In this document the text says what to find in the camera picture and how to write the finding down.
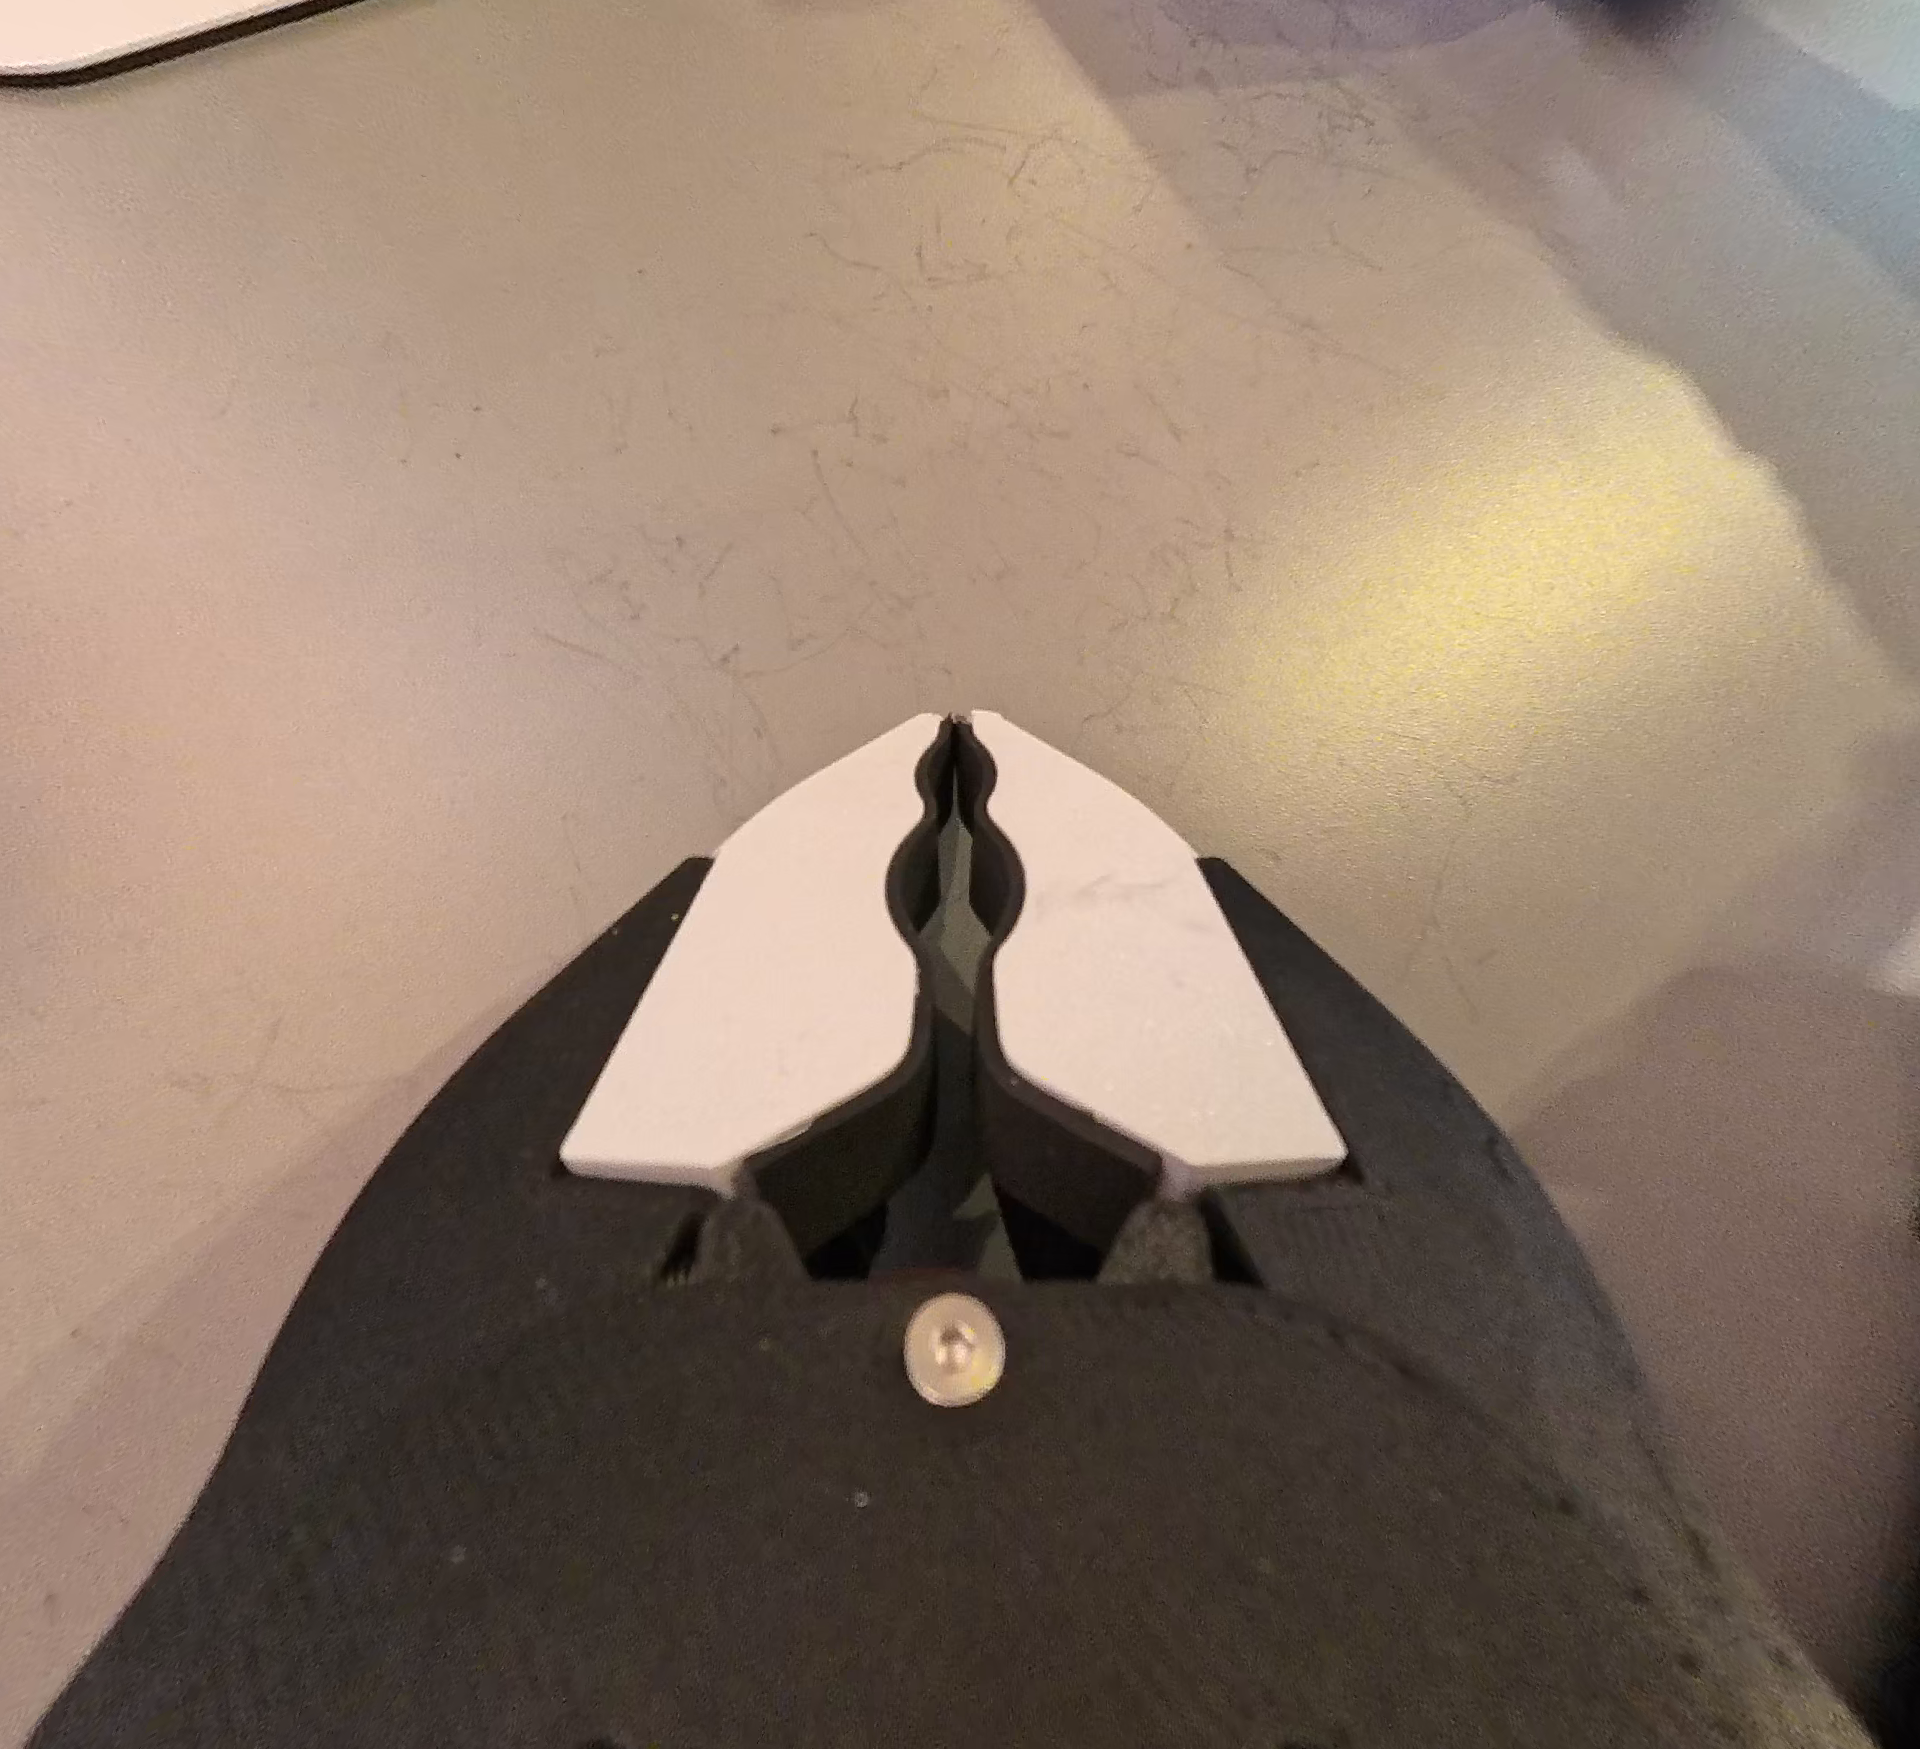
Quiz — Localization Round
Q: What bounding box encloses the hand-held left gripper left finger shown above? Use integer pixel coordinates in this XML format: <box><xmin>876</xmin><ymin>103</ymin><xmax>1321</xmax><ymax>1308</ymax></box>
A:
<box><xmin>558</xmin><ymin>711</ymin><xmax>963</xmax><ymax>1287</ymax></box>

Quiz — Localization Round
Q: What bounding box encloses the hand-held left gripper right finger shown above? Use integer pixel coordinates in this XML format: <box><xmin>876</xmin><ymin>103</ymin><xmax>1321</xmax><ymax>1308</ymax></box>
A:
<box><xmin>949</xmin><ymin>708</ymin><xmax>1350</xmax><ymax>1287</ymax></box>

